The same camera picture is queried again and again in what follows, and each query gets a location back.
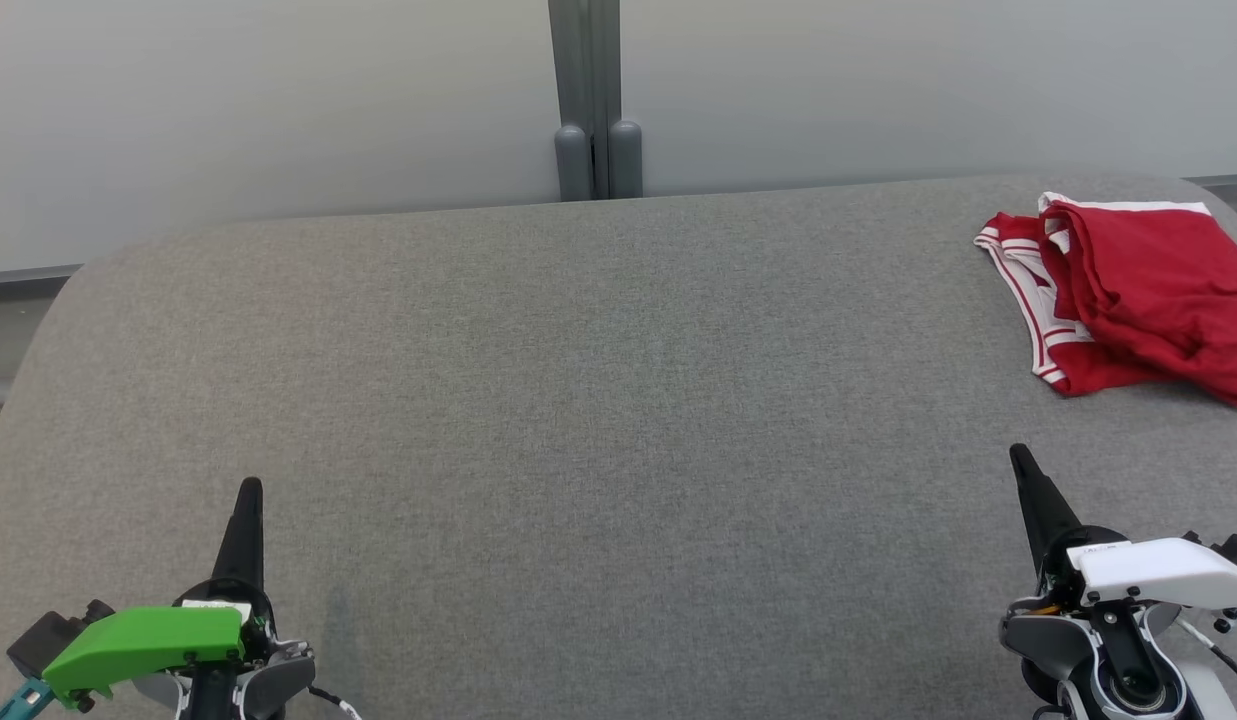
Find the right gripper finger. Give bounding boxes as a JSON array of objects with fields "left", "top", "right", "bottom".
[{"left": 1008, "top": 444, "right": 1084, "bottom": 581}]

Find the red shorts white trim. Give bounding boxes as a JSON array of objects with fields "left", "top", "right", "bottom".
[{"left": 1038, "top": 192, "right": 1237, "bottom": 411}]

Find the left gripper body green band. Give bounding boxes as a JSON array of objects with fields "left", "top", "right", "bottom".
[{"left": 40, "top": 578, "right": 274, "bottom": 706}]

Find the red basketball jersey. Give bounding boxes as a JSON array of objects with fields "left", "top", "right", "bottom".
[{"left": 973, "top": 210, "right": 1179, "bottom": 398}]

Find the teal left camera cable plug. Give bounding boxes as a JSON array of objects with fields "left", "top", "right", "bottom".
[{"left": 0, "top": 678, "right": 54, "bottom": 720}]

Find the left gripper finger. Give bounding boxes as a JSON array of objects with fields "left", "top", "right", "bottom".
[{"left": 211, "top": 477, "right": 266, "bottom": 601}]

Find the black white striped cable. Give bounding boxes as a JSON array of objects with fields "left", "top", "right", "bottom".
[{"left": 306, "top": 685, "right": 364, "bottom": 720}]

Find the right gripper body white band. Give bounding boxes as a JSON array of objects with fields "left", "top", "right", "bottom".
[{"left": 1038, "top": 525, "right": 1237, "bottom": 626}]

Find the thin black cable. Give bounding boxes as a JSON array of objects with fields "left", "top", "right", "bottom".
[{"left": 1206, "top": 643, "right": 1237, "bottom": 703}]

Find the grey partition bottom frame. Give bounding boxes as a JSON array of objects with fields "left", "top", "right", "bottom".
[{"left": 0, "top": 262, "right": 84, "bottom": 286}]

